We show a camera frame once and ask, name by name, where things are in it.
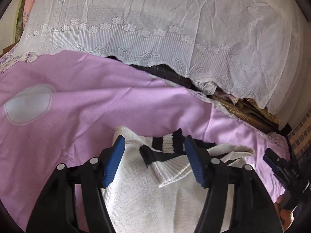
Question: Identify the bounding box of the white knit sweater navy trim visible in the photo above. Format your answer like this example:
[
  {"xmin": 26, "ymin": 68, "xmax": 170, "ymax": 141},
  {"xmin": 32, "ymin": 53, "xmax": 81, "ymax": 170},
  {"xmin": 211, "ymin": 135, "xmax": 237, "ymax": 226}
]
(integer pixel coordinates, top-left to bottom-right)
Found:
[{"xmin": 102, "ymin": 126, "xmax": 254, "ymax": 233}]

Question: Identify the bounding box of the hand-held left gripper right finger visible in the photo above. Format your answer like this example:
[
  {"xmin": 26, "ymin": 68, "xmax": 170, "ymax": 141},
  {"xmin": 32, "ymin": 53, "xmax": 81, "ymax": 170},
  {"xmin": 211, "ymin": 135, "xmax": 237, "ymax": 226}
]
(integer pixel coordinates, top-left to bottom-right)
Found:
[{"xmin": 184, "ymin": 135, "xmax": 283, "ymax": 233}]

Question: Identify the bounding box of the purple floral print sheet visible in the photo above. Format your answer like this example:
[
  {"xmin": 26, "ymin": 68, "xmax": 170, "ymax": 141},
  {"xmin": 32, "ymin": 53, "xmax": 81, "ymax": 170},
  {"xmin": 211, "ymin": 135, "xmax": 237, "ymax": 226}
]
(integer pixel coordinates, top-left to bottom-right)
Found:
[{"xmin": 0, "ymin": 46, "xmax": 39, "ymax": 76}]

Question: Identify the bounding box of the white lace cover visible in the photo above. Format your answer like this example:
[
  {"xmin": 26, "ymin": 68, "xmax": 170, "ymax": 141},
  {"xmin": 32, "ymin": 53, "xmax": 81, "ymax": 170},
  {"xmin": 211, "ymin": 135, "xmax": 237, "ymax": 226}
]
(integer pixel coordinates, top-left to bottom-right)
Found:
[{"xmin": 17, "ymin": 0, "xmax": 304, "ymax": 130}]

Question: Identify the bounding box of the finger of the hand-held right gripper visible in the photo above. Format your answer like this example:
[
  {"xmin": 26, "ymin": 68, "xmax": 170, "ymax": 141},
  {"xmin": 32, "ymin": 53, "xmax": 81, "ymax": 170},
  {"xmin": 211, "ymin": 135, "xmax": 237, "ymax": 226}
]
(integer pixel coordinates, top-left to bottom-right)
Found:
[
  {"xmin": 265, "ymin": 148, "xmax": 282, "ymax": 167},
  {"xmin": 263, "ymin": 156, "xmax": 287, "ymax": 182}
]

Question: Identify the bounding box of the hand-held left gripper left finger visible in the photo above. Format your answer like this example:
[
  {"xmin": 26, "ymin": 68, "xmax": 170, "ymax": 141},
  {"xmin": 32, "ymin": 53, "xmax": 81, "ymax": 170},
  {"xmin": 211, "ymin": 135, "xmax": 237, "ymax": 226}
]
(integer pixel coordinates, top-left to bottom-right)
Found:
[{"xmin": 26, "ymin": 135, "xmax": 126, "ymax": 233}]

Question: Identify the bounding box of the grey crumpled cloth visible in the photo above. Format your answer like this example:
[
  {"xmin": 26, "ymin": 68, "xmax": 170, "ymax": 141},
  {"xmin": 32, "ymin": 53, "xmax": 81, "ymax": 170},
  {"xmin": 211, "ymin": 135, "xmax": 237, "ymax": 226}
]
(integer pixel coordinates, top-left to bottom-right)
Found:
[{"xmin": 193, "ymin": 80, "xmax": 220, "ymax": 96}]

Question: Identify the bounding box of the dark cloth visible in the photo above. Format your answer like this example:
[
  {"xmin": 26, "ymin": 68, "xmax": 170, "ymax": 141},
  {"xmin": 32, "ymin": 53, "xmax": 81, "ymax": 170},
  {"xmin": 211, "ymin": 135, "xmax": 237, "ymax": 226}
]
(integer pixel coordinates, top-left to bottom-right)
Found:
[{"xmin": 106, "ymin": 55, "xmax": 193, "ymax": 89}]

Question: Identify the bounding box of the brown woven mat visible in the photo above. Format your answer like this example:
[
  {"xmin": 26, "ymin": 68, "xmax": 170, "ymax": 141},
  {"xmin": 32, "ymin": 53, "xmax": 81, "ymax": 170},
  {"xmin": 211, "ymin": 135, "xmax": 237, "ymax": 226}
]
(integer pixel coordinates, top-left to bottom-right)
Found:
[{"xmin": 211, "ymin": 94, "xmax": 280, "ymax": 130}]

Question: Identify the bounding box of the person's right hand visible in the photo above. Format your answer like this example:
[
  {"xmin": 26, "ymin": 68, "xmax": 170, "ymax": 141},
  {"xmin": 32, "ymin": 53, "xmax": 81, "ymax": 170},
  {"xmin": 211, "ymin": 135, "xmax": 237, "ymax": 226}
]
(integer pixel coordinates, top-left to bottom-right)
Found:
[{"xmin": 276, "ymin": 194, "xmax": 296, "ymax": 232}]

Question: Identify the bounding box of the purple bedsheet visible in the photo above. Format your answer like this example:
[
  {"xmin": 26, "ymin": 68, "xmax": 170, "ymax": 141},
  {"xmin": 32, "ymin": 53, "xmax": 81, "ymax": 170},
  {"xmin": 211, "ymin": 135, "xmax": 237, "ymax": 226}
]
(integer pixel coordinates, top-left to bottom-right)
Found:
[{"xmin": 0, "ymin": 50, "xmax": 291, "ymax": 233}]

